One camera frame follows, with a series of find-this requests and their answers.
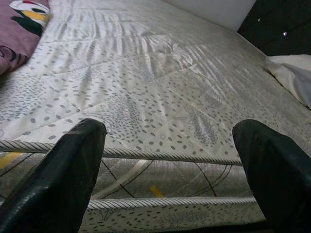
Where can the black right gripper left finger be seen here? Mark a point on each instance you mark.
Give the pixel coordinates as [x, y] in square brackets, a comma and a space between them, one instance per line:
[53, 184]

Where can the white grey patterned mattress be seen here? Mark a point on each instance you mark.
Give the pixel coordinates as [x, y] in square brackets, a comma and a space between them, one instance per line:
[145, 85]

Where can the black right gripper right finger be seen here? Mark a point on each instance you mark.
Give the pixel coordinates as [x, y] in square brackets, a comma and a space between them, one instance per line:
[277, 182]

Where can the purple blanket with duck prints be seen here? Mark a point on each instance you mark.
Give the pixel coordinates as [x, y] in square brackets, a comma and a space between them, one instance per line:
[17, 36]

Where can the white pillow with green print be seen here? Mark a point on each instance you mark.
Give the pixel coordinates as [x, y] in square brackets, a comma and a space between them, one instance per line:
[294, 75]

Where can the black tufted headboard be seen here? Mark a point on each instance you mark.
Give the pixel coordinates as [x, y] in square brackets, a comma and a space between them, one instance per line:
[279, 24]

